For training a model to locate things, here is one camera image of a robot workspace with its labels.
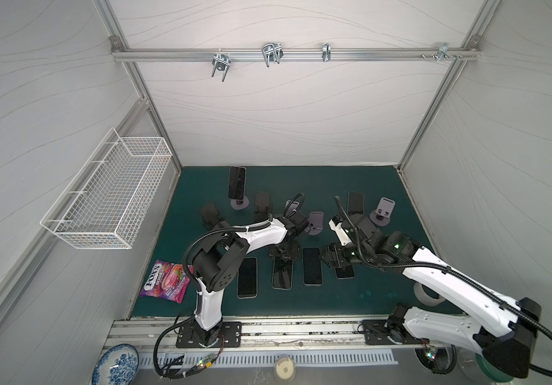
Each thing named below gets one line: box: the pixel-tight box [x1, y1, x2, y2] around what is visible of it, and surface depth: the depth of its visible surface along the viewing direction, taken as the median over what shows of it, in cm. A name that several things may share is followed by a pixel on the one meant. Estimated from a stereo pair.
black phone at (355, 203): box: [347, 190, 365, 215], surface depth 107 cm
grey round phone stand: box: [369, 210, 391, 227], surface depth 103 cm
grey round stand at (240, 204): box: [230, 194, 250, 211], surface depth 110 cm
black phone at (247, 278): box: [236, 256, 259, 300], surface depth 86 cm
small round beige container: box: [274, 356, 297, 382], surface depth 61 cm
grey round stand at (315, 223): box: [304, 211, 325, 236], surface depth 95 cm
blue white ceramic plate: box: [91, 343, 140, 385], surface depth 68 cm
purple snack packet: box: [139, 259, 195, 304], surface depth 82 cm
